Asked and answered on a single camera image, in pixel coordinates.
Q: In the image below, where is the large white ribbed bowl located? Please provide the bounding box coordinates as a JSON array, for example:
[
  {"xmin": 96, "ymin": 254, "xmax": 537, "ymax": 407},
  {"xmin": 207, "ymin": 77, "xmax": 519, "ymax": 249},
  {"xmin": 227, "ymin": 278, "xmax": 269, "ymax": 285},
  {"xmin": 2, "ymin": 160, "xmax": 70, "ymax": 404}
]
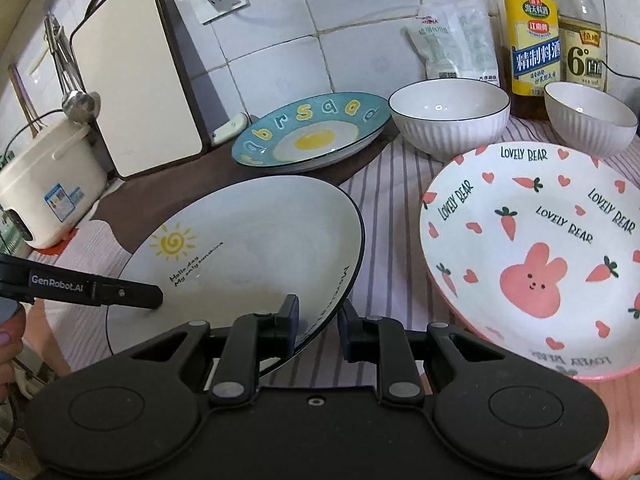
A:
[{"xmin": 388, "ymin": 78, "xmax": 511, "ymax": 162}]

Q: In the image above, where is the wooden spatula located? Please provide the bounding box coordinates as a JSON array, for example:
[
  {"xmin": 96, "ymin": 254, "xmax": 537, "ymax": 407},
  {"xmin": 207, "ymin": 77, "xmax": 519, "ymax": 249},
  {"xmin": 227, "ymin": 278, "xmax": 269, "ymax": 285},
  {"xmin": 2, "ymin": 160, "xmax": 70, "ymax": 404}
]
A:
[{"xmin": 8, "ymin": 64, "xmax": 43, "ymax": 139}]

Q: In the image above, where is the white cutting board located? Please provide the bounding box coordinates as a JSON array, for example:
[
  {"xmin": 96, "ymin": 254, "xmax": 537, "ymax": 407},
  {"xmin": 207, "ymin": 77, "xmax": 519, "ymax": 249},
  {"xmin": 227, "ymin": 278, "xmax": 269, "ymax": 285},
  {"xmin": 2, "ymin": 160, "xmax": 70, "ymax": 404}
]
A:
[{"xmin": 70, "ymin": 0, "xmax": 209, "ymax": 180}]

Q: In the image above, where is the pale green knife handle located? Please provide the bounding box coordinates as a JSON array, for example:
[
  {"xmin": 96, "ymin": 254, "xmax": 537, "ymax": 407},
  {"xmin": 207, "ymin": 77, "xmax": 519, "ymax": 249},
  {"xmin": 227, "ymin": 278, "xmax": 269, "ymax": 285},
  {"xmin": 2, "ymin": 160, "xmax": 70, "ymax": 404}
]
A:
[{"xmin": 210, "ymin": 113, "xmax": 250, "ymax": 146}]

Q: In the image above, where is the white plastic seasoning bag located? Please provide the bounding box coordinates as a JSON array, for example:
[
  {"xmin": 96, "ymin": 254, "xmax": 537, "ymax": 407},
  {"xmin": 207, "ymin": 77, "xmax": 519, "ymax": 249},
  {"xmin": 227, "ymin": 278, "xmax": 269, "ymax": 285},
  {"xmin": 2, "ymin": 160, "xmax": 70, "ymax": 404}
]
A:
[{"xmin": 405, "ymin": 0, "xmax": 500, "ymax": 86}]

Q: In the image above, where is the clear white vinegar bottle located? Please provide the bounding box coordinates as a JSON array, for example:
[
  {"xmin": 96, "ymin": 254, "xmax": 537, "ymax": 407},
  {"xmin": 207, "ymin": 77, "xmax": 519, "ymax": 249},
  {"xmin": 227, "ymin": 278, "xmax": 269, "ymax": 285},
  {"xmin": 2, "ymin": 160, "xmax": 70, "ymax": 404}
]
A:
[{"xmin": 556, "ymin": 0, "xmax": 605, "ymax": 90}]

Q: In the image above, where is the steel ladle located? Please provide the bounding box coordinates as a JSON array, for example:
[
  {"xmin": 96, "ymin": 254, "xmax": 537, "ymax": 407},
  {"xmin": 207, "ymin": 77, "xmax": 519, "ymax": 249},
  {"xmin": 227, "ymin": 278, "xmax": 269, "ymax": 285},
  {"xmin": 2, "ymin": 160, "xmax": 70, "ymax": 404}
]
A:
[{"xmin": 43, "ymin": 12, "xmax": 101, "ymax": 124}]

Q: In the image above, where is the yellow label cooking wine bottle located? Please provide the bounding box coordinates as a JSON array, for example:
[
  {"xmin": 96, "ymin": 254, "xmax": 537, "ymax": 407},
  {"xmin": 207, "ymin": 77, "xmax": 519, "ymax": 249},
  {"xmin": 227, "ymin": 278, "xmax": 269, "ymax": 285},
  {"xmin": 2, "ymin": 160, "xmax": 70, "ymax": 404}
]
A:
[{"xmin": 501, "ymin": 0, "xmax": 561, "ymax": 120}]

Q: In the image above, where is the white rice cooker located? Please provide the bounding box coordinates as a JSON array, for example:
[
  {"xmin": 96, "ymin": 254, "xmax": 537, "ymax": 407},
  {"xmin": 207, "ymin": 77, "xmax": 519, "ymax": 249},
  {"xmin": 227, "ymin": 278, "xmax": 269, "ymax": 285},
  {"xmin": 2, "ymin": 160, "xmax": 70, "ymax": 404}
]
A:
[{"xmin": 1, "ymin": 119, "xmax": 107, "ymax": 249}]

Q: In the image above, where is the white sun plate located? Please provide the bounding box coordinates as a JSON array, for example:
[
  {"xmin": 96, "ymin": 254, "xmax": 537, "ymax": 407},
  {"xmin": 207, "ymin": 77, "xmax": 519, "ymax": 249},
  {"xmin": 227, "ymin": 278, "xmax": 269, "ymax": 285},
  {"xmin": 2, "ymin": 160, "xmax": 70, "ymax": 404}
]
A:
[{"xmin": 106, "ymin": 176, "xmax": 366, "ymax": 353}]

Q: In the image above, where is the pink bunny carrot plate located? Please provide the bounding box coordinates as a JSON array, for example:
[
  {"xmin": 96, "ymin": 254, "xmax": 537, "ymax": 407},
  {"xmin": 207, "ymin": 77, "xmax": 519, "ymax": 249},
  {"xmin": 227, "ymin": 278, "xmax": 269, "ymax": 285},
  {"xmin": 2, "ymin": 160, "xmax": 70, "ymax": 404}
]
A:
[{"xmin": 420, "ymin": 142, "xmax": 639, "ymax": 380}]

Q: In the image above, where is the person left hand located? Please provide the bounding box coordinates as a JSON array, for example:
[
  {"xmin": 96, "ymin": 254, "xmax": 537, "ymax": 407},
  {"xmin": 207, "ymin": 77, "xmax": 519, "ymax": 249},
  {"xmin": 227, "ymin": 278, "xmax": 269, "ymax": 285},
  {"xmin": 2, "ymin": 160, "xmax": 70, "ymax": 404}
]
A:
[{"xmin": 0, "ymin": 304, "xmax": 26, "ymax": 403}]

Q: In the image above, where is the rice cooker black cord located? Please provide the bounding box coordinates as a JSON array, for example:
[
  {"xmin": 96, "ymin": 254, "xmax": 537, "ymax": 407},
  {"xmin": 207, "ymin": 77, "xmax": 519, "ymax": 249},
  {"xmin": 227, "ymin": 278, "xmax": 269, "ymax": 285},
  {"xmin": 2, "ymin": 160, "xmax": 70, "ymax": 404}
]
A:
[{"xmin": 0, "ymin": 109, "xmax": 66, "ymax": 162}]

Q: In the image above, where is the blue fried egg plate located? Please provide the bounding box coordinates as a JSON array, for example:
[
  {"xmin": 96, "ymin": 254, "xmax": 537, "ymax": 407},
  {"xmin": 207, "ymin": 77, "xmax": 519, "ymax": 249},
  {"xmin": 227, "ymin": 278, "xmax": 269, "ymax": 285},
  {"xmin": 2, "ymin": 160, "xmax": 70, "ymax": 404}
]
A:
[{"xmin": 231, "ymin": 92, "xmax": 392, "ymax": 174}]

